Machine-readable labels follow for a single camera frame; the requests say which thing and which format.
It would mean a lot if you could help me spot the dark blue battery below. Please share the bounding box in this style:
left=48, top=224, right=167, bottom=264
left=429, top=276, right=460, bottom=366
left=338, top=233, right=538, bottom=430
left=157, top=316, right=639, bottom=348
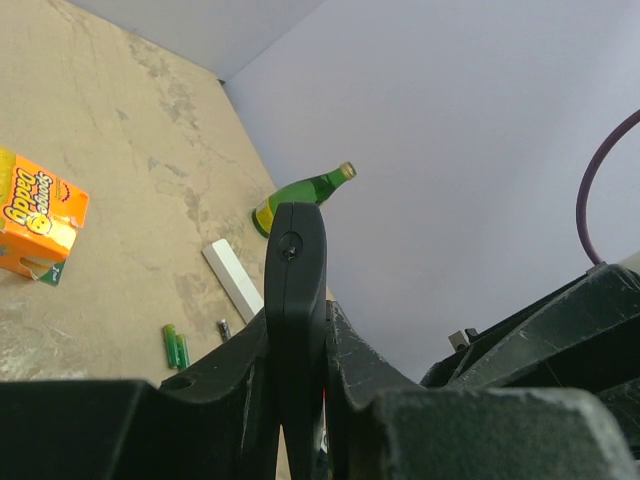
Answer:
left=217, top=319, right=231, bottom=342

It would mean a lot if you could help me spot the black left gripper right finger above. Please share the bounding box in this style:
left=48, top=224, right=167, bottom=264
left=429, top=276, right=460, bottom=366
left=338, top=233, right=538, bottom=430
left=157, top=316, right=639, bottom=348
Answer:
left=326, top=302, right=639, bottom=479

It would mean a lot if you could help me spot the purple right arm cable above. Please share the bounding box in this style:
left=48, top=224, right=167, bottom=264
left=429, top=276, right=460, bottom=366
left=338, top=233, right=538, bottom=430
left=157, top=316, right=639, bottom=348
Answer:
left=574, top=107, right=640, bottom=266

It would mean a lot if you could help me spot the orange yellow battery pack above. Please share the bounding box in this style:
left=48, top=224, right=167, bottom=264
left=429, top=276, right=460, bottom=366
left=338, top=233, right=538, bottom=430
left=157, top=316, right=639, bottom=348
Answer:
left=1, top=147, right=89, bottom=286

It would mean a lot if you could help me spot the green battery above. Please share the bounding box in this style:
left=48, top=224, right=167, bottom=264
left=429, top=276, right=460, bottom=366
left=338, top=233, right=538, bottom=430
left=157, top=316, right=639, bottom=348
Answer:
left=162, top=324, right=179, bottom=369
left=176, top=334, right=191, bottom=371

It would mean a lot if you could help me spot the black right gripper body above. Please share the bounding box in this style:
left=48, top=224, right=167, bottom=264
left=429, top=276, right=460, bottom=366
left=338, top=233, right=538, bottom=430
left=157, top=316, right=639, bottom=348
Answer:
left=421, top=265, right=639, bottom=440

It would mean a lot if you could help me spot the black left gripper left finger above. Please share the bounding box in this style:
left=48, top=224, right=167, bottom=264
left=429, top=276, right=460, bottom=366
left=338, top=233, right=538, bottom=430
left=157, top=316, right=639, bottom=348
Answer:
left=1, top=314, right=279, bottom=479

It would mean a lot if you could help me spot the green glass bottle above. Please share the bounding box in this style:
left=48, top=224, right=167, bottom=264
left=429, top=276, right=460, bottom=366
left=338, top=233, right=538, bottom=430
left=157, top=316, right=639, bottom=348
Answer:
left=251, top=162, right=357, bottom=238

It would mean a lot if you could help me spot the white remote control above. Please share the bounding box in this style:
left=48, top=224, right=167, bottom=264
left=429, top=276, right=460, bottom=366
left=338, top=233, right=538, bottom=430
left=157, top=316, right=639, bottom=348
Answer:
left=202, top=239, right=264, bottom=324

